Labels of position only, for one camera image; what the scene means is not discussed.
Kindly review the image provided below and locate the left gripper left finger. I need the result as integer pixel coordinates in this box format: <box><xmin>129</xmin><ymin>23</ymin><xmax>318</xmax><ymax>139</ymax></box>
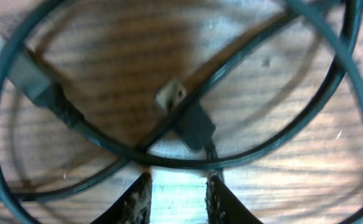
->
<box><xmin>92</xmin><ymin>172</ymin><xmax>153</xmax><ymax>224</ymax></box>

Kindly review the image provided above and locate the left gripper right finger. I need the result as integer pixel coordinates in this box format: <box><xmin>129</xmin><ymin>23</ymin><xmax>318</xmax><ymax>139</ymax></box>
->
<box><xmin>205</xmin><ymin>175</ymin><xmax>262</xmax><ymax>224</ymax></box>

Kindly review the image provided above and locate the black cable bundle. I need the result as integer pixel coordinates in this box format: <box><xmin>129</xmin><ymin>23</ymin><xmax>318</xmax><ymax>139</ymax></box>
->
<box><xmin>0</xmin><ymin>0</ymin><xmax>363</xmax><ymax>224</ymax></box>

